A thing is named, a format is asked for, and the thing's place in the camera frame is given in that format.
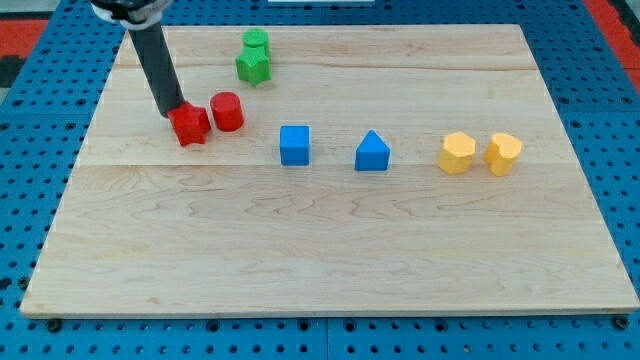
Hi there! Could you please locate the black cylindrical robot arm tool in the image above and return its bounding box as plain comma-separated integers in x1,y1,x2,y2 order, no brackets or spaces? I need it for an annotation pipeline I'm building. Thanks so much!
90,0,185,118

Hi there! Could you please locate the green star block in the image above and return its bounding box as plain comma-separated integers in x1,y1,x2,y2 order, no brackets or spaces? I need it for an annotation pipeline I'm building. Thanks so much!
236,47,271,86

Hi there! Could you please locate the red star block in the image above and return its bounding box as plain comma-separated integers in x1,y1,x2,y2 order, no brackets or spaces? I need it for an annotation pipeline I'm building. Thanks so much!
168,102,211,146

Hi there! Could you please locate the blue cube block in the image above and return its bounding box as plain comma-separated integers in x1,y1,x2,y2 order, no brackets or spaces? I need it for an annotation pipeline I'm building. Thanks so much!
279,125,310,166

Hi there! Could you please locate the blue triangle block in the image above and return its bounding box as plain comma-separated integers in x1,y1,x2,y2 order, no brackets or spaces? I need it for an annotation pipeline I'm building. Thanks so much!
354,130,391,171

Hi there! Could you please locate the light wooden board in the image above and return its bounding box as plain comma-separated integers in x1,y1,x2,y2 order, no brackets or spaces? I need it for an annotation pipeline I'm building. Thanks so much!
20,24,639,319

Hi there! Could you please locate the red cylinder block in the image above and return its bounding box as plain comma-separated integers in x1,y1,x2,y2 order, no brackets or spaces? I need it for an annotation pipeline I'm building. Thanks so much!
210,91,244,132

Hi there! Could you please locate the yellow hexagon block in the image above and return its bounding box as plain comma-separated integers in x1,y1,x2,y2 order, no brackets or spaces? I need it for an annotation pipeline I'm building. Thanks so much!
437,132,476,175

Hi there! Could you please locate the green cylinder block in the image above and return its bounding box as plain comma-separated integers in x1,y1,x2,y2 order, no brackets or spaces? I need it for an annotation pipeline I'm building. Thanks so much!
242,28,271,58

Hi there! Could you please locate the yellow heart block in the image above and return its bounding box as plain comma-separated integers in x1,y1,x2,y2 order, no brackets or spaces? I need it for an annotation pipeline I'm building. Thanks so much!
483,133,523,177

